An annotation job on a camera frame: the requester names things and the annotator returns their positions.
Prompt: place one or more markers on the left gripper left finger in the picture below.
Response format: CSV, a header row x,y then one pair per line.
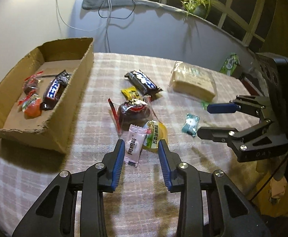
x,y
53,213

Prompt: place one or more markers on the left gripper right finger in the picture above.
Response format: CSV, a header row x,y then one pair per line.
x,y
210,203

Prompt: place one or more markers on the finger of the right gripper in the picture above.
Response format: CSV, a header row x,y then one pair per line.
x,y
222,108
215,133

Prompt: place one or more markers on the small green candy packet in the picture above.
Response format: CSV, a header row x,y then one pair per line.
x,y
204,105

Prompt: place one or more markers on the teal candy packet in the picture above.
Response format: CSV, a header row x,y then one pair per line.
x,y
191,125

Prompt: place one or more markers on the pink candy packet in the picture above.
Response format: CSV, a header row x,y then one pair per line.
x,y
133,144

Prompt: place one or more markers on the green snack bag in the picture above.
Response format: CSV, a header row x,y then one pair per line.
x,y
230,64

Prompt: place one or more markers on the clear pack of wafers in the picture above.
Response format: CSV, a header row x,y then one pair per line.
x,y
193,82

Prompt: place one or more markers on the yellow jelly cup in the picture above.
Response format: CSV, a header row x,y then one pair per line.
x,y
156,131

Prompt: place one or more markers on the dark jelly red wrapper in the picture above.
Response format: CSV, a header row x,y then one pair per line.
x,y
134,111

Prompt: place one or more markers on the snickers bar on table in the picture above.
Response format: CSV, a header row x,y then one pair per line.
x,y
142,82

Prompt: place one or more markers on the orange jelly cup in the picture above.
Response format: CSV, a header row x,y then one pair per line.
x,y
30,106

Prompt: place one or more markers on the brown cardboard box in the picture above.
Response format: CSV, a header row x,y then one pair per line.
x,y
52,128

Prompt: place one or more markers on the potted spider plant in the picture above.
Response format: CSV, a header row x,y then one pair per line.
x,y
200,8

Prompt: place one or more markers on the small yellow candy packet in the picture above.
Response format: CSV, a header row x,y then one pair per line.
x,y
130,93

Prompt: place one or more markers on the snickers bar in box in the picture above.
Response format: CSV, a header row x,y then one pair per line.
x,y
54,91

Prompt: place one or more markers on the dark candy red twist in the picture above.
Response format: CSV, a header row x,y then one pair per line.
x,y
31,83

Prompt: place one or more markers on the grey window sill cloth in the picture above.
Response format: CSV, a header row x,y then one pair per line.
x,y
106,7

